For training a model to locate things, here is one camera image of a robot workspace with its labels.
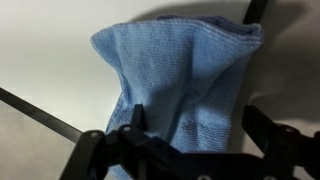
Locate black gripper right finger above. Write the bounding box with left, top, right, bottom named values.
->
left=242, top=105, right=320, bottom=180

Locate blue microfiber towel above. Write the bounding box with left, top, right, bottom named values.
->
left=90, top=14, right=265, bottom=180

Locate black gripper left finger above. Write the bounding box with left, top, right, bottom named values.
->
left=59, top=104, right=187, bottom=180

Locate black framed white board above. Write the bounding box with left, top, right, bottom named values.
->
left=0, top=0, right=271, bottom=138

